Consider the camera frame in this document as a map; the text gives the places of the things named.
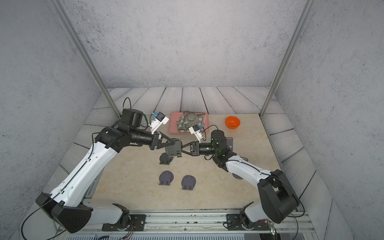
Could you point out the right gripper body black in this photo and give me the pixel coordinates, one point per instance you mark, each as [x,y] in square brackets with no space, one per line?
[197,146]

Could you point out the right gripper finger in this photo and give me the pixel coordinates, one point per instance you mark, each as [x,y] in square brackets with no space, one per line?
[187,153]
[188,145]

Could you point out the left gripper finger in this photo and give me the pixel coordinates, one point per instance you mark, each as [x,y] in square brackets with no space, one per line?
[164,145]
[167,140]

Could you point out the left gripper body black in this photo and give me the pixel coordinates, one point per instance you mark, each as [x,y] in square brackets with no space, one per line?
[154,142]

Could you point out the dark phone stand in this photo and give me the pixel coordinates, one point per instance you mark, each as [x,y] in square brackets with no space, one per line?
[174,150]
[165,159]

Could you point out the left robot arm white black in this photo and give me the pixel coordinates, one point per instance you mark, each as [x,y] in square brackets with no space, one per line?
[64,204]

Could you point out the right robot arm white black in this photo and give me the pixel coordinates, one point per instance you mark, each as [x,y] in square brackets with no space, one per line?
[277,196]

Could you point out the green checkered cloth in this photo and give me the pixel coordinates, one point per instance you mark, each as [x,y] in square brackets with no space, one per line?
[180,123]

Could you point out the striped ceramic cup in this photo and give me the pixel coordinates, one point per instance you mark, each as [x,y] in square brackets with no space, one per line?
[191,119]

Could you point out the pink tray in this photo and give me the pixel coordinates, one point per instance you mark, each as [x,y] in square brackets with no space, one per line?
[174,117]

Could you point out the orange bowl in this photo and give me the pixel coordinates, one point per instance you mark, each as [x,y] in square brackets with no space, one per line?
[232,122]

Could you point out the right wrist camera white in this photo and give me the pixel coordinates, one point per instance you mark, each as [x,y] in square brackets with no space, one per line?
[196,130]

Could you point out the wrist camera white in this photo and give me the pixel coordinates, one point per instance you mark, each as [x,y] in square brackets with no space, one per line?
[196,130]
[159,119]

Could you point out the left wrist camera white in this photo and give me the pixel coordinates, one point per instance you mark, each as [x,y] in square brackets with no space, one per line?
[159,119]

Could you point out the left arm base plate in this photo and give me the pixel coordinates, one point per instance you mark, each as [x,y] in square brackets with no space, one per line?
[136,222]

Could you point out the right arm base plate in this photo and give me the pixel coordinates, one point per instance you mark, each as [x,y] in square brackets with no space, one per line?
[240,222]

